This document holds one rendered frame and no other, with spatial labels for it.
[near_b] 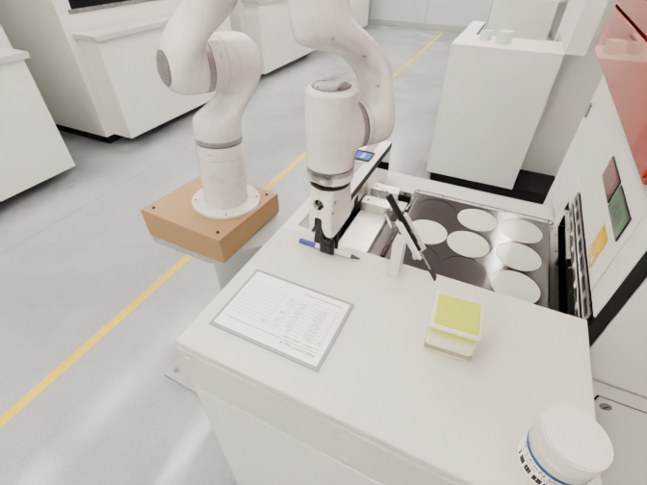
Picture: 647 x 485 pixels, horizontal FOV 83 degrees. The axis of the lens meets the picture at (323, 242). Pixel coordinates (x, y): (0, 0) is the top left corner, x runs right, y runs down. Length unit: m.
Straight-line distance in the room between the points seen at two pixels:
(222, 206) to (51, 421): 1.23
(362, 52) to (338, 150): 0.15
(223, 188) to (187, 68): 0.30
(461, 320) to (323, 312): 0.23
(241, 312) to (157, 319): 1.40
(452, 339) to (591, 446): 0.20
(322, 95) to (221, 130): 0.42
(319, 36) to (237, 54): 0.37
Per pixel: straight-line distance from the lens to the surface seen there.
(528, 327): 0.73
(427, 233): 0.96
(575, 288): 0.88
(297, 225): 0.85
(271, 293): 0.69
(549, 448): 0.51
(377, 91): 0.63
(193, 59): 0.86
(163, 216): 1.07
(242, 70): 0.93
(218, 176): 0.99
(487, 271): 0.90
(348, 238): 0.94
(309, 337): 0.62
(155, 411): 1.77
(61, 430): 1.90
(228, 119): 0.94
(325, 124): 0.58
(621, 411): 0.99
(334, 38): 0.59
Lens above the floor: 1.48
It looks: 40 degrees down
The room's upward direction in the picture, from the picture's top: straight up
